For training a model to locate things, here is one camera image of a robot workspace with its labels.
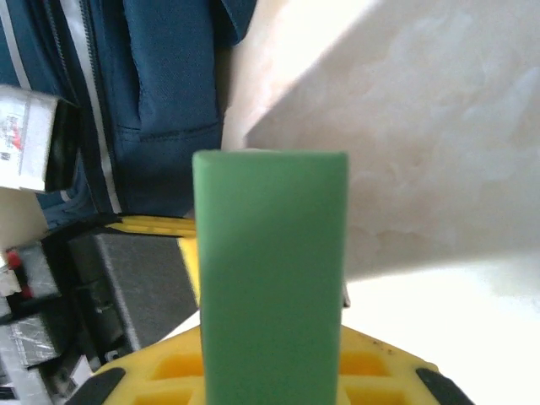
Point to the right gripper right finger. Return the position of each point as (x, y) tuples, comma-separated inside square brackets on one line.
[(379, 375)]

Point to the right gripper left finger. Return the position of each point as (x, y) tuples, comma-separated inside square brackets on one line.
[(169, 371)]

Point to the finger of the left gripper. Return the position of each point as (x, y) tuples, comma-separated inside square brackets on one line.
[(190, 261)]

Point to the green notebook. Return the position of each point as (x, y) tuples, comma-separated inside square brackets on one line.
[(270, 274)]

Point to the navy blue backpack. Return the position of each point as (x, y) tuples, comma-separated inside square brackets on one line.
[(169, 84)]

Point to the white packaged ruler set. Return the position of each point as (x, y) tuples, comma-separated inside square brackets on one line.
[(25, 135)]

